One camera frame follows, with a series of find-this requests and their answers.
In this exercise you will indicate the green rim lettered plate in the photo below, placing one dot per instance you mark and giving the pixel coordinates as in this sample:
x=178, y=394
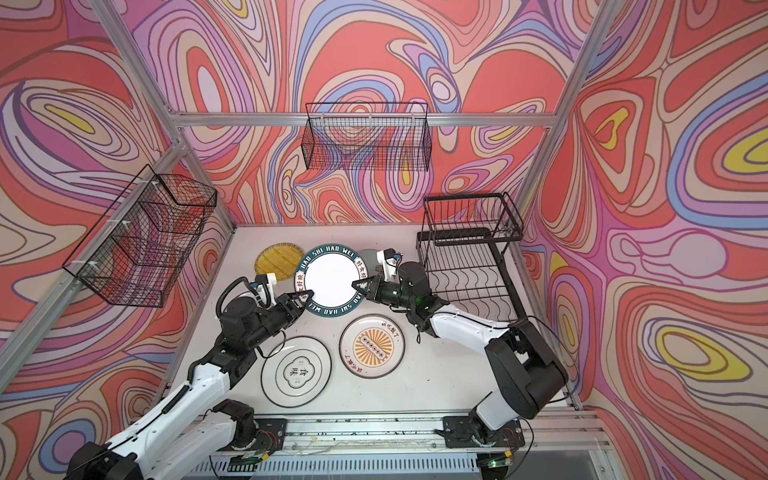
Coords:
x=329, y=270

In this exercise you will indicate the black two-tier dish rack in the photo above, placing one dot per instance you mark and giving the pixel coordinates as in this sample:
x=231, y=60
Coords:
x=463, y=244

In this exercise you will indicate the black wire basket wall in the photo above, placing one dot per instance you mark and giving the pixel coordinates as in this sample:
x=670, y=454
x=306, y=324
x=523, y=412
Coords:
x=147, y=243
x=367, y=136

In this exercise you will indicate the light blue flower plate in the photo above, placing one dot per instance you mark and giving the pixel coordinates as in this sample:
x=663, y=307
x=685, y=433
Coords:
x=369, y=258

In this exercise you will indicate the black wire basket back wall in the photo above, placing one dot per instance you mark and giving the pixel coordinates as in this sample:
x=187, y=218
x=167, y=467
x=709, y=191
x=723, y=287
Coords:
x=367, y=136

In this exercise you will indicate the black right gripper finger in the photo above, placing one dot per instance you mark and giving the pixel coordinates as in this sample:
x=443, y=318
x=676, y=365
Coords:
x=369, y=281
x=369, y=293

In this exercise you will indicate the black wire basket left wall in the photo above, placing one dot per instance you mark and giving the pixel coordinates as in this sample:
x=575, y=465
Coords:
x=147, y=243

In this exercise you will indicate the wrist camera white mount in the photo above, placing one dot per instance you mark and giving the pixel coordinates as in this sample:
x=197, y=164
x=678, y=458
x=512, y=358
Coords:
x=388, y=260
x=264, y=286

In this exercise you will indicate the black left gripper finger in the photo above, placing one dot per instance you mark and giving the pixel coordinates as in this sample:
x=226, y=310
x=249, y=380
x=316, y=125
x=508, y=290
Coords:
x=292, y=312
x=297, y=300

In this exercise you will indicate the white plate green quatrefoil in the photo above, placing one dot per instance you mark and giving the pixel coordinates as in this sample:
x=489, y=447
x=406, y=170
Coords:
x=296, y=373

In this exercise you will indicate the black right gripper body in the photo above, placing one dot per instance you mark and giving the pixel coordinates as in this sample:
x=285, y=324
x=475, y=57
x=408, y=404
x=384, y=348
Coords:
x=391, y=294

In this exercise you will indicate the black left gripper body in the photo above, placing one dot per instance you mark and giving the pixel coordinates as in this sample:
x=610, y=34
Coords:
x=270, y=323

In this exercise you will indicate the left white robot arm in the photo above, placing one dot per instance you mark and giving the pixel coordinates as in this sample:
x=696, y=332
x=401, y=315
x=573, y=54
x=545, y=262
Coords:
x=198, y=418

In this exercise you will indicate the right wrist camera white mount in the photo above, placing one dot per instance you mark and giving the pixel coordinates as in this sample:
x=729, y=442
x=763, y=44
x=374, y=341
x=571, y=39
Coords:
x=388, y=260

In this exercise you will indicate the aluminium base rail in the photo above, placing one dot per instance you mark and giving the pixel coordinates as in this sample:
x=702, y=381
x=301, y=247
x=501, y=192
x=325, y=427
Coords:
x=554, y=429

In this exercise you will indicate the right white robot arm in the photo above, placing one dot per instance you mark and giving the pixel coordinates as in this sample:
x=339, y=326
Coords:
x=527, y=372

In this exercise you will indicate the yellow green woven tray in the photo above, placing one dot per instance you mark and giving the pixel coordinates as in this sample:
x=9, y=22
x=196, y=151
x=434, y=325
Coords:
x=281, y=259

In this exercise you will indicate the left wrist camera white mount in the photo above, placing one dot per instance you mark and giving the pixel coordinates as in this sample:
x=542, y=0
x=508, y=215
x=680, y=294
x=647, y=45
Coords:
x=264, y=286

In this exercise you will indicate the large orange sunburst plate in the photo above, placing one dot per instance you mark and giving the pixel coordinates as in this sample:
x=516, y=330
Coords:
x=372, y=346

